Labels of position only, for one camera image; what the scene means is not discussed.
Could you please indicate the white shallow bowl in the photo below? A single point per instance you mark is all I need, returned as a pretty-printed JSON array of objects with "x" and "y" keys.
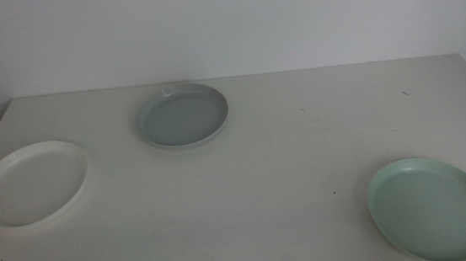
[{"x": 30, "y": 186}]

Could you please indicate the grey shallow bowl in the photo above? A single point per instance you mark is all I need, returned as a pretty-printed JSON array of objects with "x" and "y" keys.
[{"x": 183, "y": 118}]

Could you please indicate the pale green shallow bowl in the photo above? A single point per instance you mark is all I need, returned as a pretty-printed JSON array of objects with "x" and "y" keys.
[{"x": 430, "y": 210}]

